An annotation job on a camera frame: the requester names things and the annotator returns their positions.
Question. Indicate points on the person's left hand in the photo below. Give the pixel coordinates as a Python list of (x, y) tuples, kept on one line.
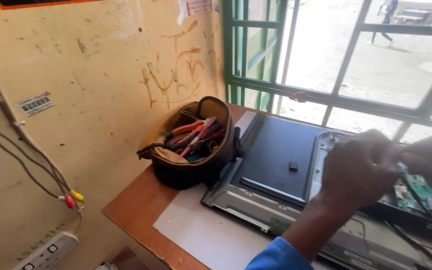
[(354, 172)]

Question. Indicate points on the person's right fingers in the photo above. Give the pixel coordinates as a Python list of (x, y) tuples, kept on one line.
[(413, 155)]

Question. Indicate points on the person's left fingers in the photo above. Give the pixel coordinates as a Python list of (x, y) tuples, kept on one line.
[(388, 153)]

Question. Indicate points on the green circuit board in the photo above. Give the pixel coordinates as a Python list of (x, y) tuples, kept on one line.
[(418, 189)]

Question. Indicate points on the small black block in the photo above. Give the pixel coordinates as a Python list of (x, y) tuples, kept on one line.
[(293, 165)]

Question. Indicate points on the red window latch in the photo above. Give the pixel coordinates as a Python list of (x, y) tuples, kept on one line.
[(300, 97)]

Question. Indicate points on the opened flat television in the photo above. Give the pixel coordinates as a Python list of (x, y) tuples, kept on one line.
[(272, 150)]

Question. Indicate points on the outdoor bench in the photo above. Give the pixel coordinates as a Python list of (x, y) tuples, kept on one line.
[(413, 15)]

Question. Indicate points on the blue sleeve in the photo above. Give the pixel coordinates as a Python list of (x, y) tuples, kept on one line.
[(276, 258)]

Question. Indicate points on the white sheet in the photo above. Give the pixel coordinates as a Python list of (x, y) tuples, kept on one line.
[(208, 232)]

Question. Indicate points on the brown and black tool bag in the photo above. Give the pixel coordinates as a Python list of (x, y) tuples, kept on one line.
[(186, 172)]

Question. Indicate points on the torn paper poster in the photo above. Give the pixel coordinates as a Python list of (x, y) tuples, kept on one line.
[(197, 7)]

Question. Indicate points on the yellow plug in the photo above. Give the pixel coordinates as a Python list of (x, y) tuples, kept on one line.
[(76, 195)]

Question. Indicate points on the red plug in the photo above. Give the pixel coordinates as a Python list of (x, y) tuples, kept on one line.
[(69, 201)]

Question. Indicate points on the white power strip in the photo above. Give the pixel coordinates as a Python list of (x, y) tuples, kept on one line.
[(47, 253)]

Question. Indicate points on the green metal window frame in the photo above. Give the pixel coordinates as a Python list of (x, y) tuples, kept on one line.
[(234, 80)]

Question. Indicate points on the white wall sticker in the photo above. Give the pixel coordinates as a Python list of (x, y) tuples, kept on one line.
[(35, 104)]

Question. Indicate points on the black board with orange frame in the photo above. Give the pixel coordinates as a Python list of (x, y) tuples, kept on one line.
[(43, 3)]

